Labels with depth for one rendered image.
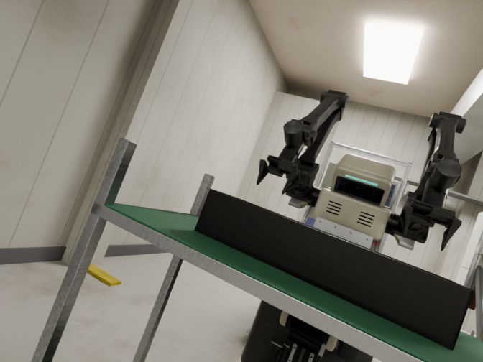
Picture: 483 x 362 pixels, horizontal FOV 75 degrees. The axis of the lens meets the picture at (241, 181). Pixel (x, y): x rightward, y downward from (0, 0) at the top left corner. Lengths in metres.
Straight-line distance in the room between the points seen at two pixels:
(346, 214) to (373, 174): 0.19
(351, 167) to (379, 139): 4.87
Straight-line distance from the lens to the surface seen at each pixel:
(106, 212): 0.75
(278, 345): 1.60
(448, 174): 0.95
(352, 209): 1.30
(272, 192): 5.50
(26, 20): 2.52
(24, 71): 2.52
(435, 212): 0.95
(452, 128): 1.31
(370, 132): 6.18
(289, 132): 0.99
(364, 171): 1.27
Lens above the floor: 1.08
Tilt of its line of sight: 2 degrees up
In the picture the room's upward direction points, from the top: 21 degrees clockwise
